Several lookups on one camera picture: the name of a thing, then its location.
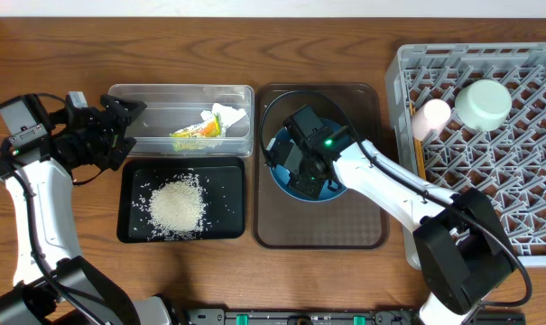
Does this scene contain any dark blue plate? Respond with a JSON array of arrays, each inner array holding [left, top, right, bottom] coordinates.
[[269, 117, 347, 203]]

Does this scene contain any brown serving tray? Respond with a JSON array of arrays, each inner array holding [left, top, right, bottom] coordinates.
[[253, 83, 389, 249]]

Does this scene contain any grey dishwasher rack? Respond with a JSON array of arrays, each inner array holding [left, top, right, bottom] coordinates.
[[385, 42, 546, 267]]

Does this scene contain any white napkin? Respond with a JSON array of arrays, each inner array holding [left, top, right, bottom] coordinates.
[[200, 103, 246, 137]]

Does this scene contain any black plastic tray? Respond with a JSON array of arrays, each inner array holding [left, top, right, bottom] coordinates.
[[116, 157, 245, 243]]

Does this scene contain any clear plastic bin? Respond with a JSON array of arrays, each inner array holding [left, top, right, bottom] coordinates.
[[108, 84, 254, 157]]

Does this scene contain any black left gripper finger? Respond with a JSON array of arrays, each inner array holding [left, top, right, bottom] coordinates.
[[98, 137, 137, 171], [100, 95, 147, 127]]

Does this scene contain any mint green bowl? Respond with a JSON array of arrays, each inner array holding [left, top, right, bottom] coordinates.
[[455, 79, 513, 132]]

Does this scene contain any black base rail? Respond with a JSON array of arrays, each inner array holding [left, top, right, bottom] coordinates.
[[184, 308, 526, 325]]

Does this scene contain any pile of white rice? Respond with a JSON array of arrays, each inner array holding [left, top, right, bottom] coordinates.
[[132, 170, 208, 241]]

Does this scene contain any yellow snack wrapper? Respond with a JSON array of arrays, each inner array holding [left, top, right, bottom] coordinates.
[[170, 112, 221, 138]]

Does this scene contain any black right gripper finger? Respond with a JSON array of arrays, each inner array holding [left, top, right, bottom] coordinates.
[[265, 137, 302, 174], [286, 174, 331, 200]]

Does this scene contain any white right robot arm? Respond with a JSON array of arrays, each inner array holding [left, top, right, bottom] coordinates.
[[261, 125, 519, 324]]

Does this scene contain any pink plastic cup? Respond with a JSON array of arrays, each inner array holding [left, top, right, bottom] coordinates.
[[411, 98, 451, 141]]

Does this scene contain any wooden chopstick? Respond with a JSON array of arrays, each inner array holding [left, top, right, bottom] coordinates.
[[407, 101, 427, 180]]

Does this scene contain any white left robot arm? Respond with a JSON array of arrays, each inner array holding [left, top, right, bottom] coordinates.
[[0, 91, 179, 325]]

